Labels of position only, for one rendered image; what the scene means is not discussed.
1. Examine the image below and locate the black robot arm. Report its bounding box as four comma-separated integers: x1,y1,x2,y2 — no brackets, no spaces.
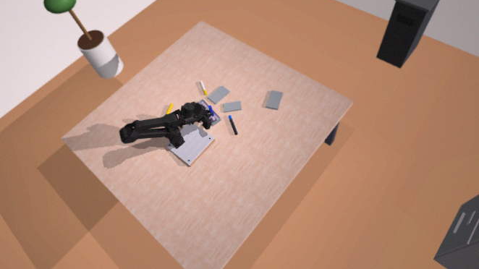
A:
119,103,205,148

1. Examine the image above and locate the grey keyboard with white letter keys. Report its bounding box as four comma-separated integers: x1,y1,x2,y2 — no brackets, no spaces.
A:
198,99,221,126

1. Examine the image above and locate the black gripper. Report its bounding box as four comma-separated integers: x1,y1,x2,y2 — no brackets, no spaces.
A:
191,110,213,129

